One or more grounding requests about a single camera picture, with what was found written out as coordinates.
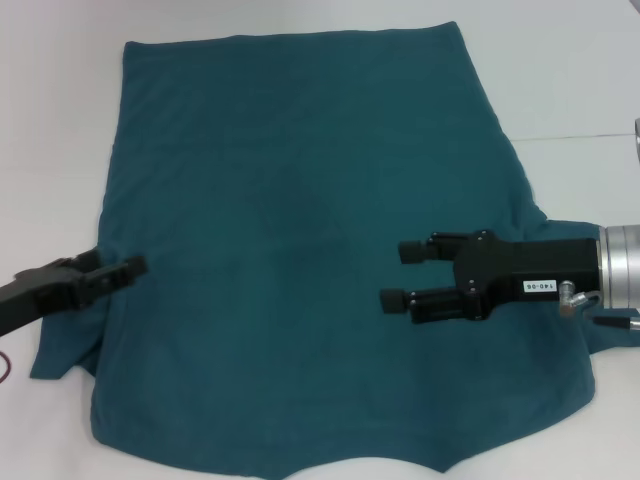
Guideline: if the teal blue shirt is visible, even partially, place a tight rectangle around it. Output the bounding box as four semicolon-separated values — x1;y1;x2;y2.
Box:
28;20;640;480

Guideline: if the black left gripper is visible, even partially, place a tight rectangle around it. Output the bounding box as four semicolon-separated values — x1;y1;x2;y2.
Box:
0;249;148;337

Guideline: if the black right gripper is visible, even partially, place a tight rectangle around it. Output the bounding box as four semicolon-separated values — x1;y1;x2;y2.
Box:
380;230;601;325

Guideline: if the right arm connector cable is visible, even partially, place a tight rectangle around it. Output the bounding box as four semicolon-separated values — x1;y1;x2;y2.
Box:
558;281;640;334

